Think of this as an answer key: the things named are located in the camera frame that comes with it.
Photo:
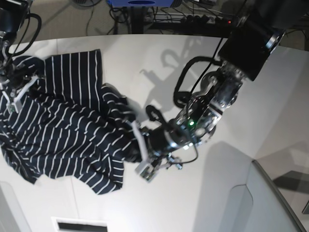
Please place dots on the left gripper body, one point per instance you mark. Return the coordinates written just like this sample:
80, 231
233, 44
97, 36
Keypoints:
161, 141

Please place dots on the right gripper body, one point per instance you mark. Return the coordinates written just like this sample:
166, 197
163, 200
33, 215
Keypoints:
15, 78

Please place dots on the navy white striped t-shirt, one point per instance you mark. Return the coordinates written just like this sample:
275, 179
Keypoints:
70, 124

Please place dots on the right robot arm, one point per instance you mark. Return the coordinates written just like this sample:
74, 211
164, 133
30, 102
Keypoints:
13, 13

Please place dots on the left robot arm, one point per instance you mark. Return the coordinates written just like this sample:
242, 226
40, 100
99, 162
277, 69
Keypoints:
258, 31

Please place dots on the white power strip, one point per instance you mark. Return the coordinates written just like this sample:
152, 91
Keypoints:
201, 19

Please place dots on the blue plastic bin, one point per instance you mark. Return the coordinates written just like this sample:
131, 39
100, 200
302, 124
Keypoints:
145, 3

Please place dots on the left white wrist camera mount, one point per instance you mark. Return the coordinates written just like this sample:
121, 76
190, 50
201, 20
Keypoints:
149, 167

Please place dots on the grey metal edge rail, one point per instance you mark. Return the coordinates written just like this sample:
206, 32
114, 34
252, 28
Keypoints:
280, 198

